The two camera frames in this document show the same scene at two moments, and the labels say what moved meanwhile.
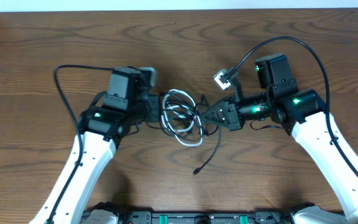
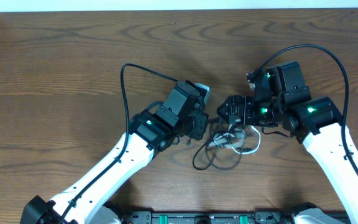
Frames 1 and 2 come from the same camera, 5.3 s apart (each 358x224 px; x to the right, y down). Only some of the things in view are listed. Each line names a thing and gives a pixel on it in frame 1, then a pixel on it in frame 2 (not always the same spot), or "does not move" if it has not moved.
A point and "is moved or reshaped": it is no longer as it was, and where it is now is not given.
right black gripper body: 236,114 does not move
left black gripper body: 151,107 -> 200,126
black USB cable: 183,119 is moved or reshaped
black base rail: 233,217 does not move
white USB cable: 180,117 is moved or reshaped
